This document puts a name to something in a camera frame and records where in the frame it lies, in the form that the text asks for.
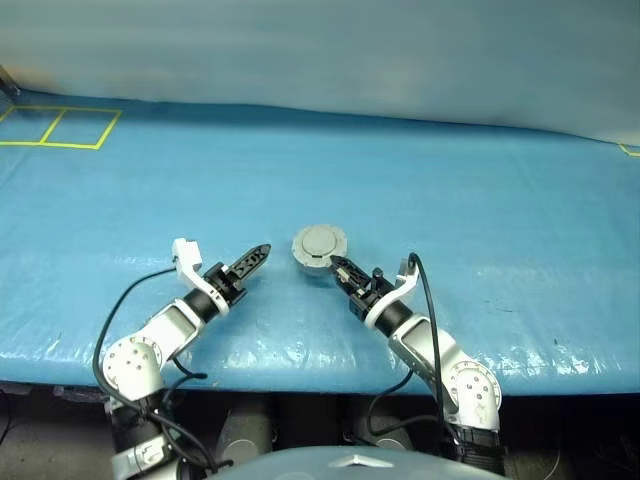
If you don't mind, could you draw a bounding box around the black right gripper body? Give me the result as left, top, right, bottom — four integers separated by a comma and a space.
347, 268, 396, 321

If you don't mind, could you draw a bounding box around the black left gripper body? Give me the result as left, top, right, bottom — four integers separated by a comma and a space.
202, 262, 250, 307

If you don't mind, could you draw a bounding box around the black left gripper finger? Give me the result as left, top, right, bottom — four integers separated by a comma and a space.
242, 248, 272, 288
231, 243, 272, 281

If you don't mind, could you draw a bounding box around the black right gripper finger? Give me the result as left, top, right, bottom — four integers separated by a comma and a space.
330, 264, 352, 299
329, 255, 373, 297

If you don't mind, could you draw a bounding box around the grey motor housing copper coil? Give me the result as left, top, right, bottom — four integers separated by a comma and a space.
292, 249, 342, 284

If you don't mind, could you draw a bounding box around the round grey motor lid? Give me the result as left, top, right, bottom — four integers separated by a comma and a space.
291, 223, 349, 262

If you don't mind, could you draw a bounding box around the blue plastic table cover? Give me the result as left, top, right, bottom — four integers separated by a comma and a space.
0, 87, 640, 399

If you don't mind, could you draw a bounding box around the dark grey rounded shape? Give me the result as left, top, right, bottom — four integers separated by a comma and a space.
219, 399, 274, 454
357, 399, 414, 449

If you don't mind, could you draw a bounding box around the grey robot torso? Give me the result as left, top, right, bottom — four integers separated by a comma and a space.
207, 446, 506, 480

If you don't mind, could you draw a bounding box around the metal stand leg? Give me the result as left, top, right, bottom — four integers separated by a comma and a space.
0, 64, 21, 99

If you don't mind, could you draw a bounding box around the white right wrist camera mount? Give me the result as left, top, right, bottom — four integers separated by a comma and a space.
363, 259, 420, 330

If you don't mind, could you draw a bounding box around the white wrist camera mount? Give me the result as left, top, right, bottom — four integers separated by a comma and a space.
363, 259, 420, 330
171, 238, 231, 316

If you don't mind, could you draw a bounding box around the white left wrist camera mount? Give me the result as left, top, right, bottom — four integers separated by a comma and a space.
171, 238, 231, 316

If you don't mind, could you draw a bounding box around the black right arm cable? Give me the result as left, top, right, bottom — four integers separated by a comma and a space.
367, 252, 459, 446

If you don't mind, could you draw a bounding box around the thin black floor cable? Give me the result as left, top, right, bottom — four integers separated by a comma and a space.
0, 389, 14, 451

